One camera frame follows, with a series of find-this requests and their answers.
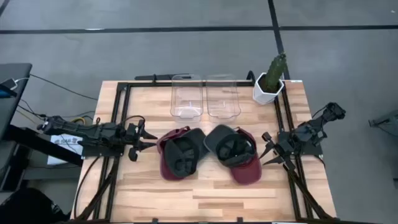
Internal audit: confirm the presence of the dark grey baseball cap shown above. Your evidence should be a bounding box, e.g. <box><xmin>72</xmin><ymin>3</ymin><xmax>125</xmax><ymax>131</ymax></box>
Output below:
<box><xmin>203</xmin><ymin>124</ymin><xmax>258</xmax><ymax>169</ymax></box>
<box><xmin>164</xmin><ymin>127</ymin><xmax>211</xmax><ymax>179</ymax></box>

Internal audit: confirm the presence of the black floor cable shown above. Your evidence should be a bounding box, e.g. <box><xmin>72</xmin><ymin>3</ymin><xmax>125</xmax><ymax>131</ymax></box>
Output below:
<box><xmin>29</xmin><ymin>73</ymin><xmax>99</xmax><ymax>101</ymax></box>

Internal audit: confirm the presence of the clear plastic bin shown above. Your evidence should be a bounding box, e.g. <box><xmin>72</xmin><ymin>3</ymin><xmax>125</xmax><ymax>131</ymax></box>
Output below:
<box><xmin>170</xmin><ymin>73</ymin><xmax>205</xmax><ymax>121</ymax></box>
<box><xmin>205</xmin><ymin>73</ymin><xmax>242</xmax><ymax>121</ymax></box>

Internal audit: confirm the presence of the black chair base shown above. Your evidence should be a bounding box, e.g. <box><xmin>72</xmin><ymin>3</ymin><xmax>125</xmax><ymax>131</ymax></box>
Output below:
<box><xmin>368</xmin><ymin>109</ymin><xmax>398</xmax><ymax>137</ymax></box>

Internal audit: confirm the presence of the maroon baseball cap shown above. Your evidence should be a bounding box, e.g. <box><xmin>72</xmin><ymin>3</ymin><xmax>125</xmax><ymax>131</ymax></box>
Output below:
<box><xmin>155</xmin><ymin>125</ymin><xmax>200</xmax><ymax>182</ymax></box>
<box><xmin>229</xmin><ymin>126</ymin><xmax>263</xmax><ymax>185</ymax></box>

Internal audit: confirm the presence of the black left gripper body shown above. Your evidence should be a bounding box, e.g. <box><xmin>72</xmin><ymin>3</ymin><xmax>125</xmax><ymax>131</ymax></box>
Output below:
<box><xmin>123</xmin><ymin>119</ymin><xmax>147</xmax><ymax>162</ymax></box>

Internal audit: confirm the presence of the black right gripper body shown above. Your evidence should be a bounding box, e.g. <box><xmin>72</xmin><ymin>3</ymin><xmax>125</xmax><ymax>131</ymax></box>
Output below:
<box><xmin>261</xmin><ymin>131</ymin><xmax>300</xmax><ymax>171</ymax></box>

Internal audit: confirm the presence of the white printed sheet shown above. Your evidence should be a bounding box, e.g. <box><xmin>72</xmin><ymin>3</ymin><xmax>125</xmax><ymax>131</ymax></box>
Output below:
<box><xmin>46</xmin><ymin>133</ymin><xmax>85</xmax><ymax>166</ymax></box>

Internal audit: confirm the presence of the green cactus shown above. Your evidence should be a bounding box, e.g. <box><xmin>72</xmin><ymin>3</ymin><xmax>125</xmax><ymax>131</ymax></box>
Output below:
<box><xmin>264</xmin><ymin>52</ymin><xmax>288</xmax><ymax>93</ymax></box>

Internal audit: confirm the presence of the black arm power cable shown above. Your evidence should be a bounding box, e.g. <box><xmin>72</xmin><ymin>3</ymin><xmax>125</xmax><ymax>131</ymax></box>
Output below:
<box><xmin>73</xmin><ymin>154</ymin><xmax>105</xmax><ymax>218</ymax></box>

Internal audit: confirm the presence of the black side desk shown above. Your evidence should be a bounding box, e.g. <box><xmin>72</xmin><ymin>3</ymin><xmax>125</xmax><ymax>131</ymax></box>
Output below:
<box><xmin>0</xmin><ymin>63</ymin><xmax>34</xmax><ymax>141</ymax></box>

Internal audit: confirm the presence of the black diagonal stand leg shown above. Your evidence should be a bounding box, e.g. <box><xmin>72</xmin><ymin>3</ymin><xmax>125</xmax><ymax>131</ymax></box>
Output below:
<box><xmin>6</xmin><ymin>124</ymin><xmax>84</xmax><ymax>167</ymax></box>

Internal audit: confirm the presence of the black left wrist camera cable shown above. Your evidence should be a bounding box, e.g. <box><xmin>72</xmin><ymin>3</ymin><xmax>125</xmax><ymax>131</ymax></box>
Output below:
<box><xmin>122</xmin><ymin>115</ymin><xmax>146</xmax><ymax>126</ymax></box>

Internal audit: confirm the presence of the black flat bar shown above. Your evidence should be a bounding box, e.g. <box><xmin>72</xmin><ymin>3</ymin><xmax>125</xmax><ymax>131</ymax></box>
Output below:
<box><xmin>134</xmin><ymin>73</ymin><xmax>191</xmax><ymax>82</ymax></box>

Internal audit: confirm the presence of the black bag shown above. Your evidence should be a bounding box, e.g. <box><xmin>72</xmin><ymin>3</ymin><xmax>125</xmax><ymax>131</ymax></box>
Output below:
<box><xmin>0</xmin><ymin>187</ymin><xmax>71</xmax><ymax>224</ymax></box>

